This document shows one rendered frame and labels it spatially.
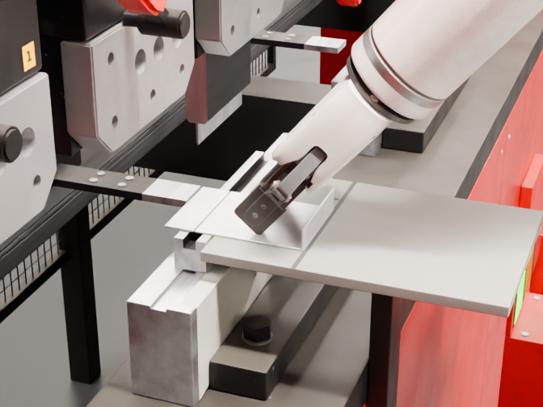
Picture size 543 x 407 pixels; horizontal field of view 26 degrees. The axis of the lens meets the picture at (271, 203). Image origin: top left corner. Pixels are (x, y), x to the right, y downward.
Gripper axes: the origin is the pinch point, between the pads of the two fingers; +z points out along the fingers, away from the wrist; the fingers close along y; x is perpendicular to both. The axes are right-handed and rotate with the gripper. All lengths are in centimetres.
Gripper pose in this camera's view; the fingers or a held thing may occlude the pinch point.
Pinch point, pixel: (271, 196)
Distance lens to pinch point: 104.2
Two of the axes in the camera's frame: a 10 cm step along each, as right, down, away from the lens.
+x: 7.2, 7.0, 0.5
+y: -3.5, 4.1, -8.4
